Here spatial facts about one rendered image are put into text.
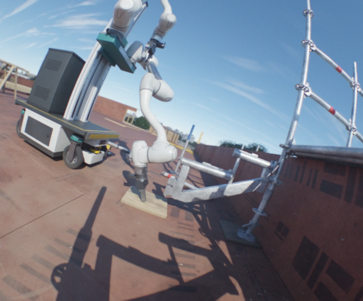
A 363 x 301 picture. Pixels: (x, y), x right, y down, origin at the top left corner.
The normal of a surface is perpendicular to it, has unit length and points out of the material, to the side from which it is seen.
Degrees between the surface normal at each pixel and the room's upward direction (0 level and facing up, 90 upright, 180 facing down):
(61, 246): 0
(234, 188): 90
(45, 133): 90
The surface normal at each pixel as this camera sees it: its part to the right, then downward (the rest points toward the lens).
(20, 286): 0.37, -0.93
